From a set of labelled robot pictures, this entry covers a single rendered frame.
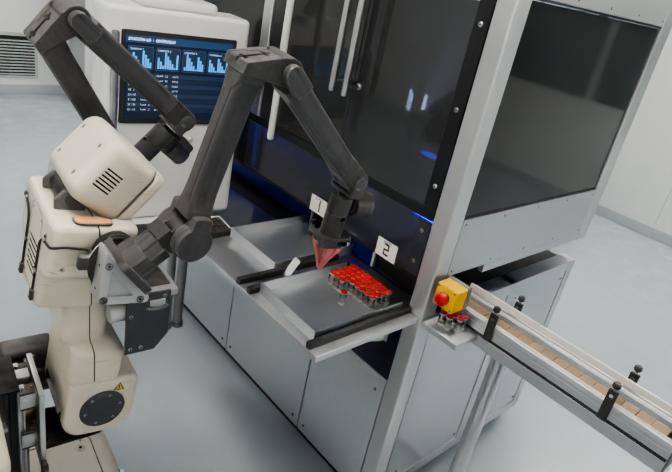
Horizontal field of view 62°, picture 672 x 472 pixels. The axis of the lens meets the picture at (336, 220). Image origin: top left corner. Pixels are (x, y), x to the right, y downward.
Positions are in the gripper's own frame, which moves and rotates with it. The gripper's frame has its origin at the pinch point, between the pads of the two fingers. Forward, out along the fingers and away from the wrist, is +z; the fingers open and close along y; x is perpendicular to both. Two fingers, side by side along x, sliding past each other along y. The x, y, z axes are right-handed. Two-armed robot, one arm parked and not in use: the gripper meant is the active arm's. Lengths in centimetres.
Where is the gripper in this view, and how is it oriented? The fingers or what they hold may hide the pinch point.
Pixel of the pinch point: (319, 265)
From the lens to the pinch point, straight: 146.3
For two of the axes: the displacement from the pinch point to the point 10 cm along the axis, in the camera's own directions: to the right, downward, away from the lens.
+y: 7.0, 0.1, 7.1
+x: -6.4, -4.2, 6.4
